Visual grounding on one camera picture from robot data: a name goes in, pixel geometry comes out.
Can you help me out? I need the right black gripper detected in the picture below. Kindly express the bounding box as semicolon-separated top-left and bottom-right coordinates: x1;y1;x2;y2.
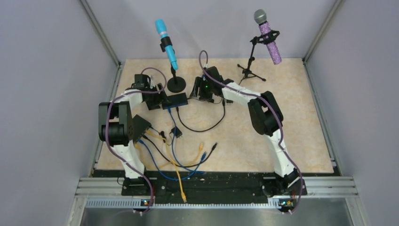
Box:
190;77;214;101

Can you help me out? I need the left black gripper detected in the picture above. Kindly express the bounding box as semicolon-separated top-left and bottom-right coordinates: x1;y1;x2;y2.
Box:
145;83;170;110

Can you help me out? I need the small black ribbed network switch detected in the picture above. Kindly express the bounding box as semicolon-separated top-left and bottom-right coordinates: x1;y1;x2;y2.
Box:
162;93;188;110

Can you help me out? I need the black ethernet cable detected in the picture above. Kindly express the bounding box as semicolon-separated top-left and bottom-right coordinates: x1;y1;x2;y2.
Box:
175;99;227;133

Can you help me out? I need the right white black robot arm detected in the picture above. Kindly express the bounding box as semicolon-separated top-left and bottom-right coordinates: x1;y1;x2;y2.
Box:
202;66;304;194

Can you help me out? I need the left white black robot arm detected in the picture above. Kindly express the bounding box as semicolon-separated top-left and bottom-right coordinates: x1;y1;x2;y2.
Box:
98;74;168;195

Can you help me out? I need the black round-base microphone stand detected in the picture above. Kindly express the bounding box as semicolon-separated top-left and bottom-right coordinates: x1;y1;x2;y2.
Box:
167;65;186;93

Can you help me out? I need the cyan microphone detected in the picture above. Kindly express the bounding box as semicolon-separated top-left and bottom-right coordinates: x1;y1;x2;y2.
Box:
155;19;178;70

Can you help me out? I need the black tripod microphone stand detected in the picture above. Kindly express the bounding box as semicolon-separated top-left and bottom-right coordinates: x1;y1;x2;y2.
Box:
237;30;280;85

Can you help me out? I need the purple glitter microphone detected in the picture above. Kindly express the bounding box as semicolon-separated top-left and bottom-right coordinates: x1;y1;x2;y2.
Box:
254;9;282;65

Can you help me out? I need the black power adapter with cord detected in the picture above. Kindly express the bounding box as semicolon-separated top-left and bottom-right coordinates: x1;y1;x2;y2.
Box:
187;97;233;105

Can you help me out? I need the large black network switch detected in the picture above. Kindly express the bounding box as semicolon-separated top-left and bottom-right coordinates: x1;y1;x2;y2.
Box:
129;115;152;144

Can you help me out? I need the small black wall plug adapter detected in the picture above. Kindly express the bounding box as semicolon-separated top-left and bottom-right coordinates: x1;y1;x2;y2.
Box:
159;127;182;146

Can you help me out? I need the black ethernet cable loose end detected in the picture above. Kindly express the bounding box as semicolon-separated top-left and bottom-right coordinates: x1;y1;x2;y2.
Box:
141;133;218;169

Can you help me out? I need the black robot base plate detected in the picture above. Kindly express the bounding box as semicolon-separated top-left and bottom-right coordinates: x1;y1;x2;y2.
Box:
92;169;308;207

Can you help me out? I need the aluminium frame rail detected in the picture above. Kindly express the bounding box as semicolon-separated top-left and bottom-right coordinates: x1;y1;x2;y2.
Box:
67;177;370;226

